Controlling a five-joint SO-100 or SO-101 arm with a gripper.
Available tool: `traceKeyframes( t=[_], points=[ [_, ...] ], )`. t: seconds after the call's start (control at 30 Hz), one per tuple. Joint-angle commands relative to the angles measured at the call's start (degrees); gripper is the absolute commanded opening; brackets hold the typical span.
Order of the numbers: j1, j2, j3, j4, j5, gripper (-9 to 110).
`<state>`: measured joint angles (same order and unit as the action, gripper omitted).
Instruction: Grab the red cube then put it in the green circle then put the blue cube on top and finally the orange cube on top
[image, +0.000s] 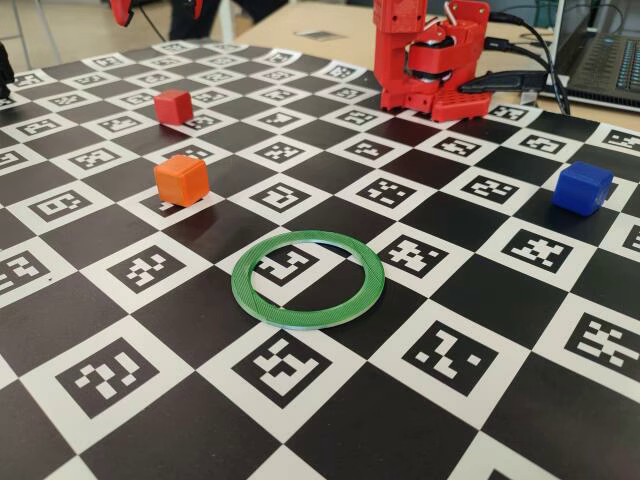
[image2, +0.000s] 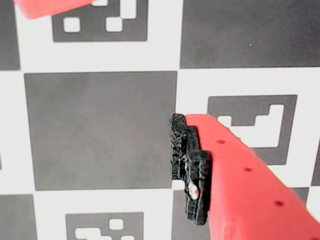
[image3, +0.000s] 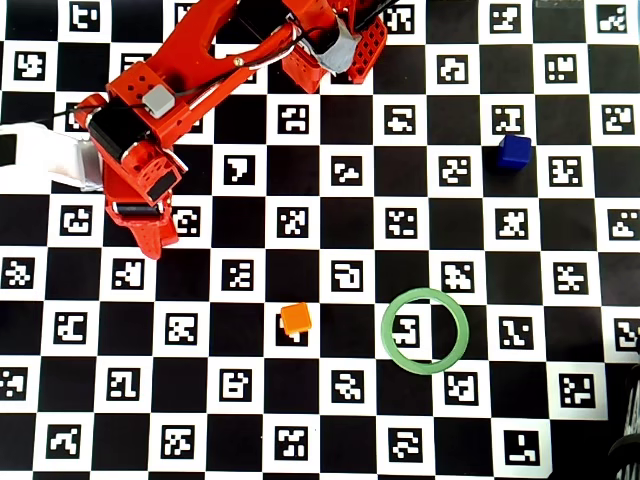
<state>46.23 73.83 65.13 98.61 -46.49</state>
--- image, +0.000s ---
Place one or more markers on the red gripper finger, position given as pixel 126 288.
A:
pixel 195 6
pixel 122 12

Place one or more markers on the red cube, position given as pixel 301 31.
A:
pixel 172 107

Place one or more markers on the blue cube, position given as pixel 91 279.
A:
pixel 580 187

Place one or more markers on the red robot arm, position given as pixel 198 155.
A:
pixel 395 60

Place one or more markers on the orange cube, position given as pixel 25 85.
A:
pixel 180 180

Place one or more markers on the person in dark trousers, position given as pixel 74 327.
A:
pixel 195 27

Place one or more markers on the white pole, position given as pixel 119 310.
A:
pixel 226 20

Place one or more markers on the small printed marker sheet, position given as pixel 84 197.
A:
pixel 320 35

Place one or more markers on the small black stand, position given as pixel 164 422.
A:
pixel 4 70

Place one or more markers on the black laptop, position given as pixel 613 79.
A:
pixel 600 65

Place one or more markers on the checkerboard marker mat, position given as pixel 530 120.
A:
pixel 380 430

